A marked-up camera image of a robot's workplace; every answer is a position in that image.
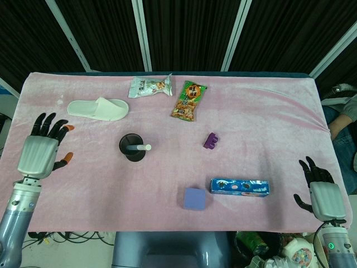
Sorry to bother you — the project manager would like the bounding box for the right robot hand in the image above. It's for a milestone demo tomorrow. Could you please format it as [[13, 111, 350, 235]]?
[[293, 156, 348, 221]]

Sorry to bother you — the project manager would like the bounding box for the white round toy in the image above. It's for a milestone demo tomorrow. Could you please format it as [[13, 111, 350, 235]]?
[[281, 238, 315, 266]]

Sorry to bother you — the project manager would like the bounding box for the lavender foam cube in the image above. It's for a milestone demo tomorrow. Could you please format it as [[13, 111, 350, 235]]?
[[184, 187, 208, 211]]

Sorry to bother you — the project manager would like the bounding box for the white snack bag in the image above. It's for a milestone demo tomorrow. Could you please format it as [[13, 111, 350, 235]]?
[[128, 73, 173, 99]]

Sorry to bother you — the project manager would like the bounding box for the purple toy block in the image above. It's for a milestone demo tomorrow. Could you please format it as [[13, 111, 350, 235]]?
[[202, 132, 220, 150]]

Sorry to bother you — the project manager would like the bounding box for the black mesh pen holder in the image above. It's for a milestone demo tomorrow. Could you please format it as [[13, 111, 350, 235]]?
[[119, 133, 147, 163]]

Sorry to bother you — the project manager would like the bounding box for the tangle of floor cables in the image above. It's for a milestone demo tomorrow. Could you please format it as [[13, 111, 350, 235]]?
[[27, 231, 115, 247]]

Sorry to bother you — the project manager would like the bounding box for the green snack bag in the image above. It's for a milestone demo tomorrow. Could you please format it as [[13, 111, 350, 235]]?
[[171, 80, 209, 122]]

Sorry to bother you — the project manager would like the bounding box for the blue Oreo box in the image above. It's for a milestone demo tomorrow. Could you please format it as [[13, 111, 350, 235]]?
[[209, 178, 271, 198]]

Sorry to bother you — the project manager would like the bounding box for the green packet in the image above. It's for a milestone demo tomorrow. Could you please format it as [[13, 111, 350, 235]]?
[[236, 231, 269, 256]]

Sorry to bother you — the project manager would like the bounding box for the person bare forearm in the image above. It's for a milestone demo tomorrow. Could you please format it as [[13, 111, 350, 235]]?
[[328, 113, 355, 140]]

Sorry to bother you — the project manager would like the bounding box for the white slipper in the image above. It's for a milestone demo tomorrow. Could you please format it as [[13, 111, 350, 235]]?
[[67, 97, 130, 122]]

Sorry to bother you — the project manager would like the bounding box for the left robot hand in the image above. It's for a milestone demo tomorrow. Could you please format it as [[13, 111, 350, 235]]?
[[17, 112, 75, 179]]

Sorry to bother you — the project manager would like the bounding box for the white partition frame post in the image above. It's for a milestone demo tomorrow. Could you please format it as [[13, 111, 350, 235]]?
[[221, 0, 253, 72], [0, 77, 21, 99], [308, 21, 357, 79], [132, 0, 153, 72], [45, 0, 92, 72]]

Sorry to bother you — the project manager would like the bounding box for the grey corrugated hose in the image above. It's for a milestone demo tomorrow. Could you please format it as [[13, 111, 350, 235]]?
[[330, 83, 357, 95]]

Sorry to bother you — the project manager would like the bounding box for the pink fleece blanket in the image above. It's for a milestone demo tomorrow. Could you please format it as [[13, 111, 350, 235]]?
[[0, 71, 353, 233]]

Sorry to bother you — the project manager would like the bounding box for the person blue jeans leg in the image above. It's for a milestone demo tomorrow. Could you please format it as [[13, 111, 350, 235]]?
[[325, 106, 357, 196]]

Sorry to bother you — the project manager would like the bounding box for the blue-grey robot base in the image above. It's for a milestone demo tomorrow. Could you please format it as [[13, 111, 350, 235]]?
[[111, 231, 233, 268]]

